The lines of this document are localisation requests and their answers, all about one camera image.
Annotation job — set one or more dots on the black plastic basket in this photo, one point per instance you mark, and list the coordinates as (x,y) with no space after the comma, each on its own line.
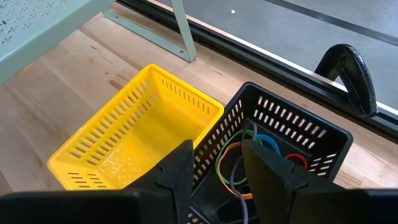
(311,118)

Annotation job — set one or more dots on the blue rubber band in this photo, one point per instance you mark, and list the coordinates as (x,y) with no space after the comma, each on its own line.
(270,138)

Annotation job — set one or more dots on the yellow plastic basket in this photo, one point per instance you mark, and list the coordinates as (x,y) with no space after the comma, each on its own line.
(140,140)

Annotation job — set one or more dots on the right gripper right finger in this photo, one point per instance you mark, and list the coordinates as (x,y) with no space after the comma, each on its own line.
(273,180)

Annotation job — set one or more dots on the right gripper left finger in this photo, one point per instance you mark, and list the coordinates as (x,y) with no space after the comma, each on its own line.
(177,174)

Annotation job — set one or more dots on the orange rubber band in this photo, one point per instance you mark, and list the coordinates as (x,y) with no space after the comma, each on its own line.
(245,196)

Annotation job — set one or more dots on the green rubber band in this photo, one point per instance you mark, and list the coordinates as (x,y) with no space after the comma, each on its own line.
(222,147)

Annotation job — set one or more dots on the green perforated metal shelf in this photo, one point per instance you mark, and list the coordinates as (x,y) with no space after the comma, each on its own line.
(46,31)

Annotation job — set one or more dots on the red rubber band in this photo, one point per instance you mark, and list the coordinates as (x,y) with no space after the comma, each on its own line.
(297,154)

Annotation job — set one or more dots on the purple rubber band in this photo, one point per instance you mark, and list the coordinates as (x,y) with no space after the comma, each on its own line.
(245,208)

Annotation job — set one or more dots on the black curved frame bracket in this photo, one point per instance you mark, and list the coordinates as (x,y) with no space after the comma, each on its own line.
(367,84)

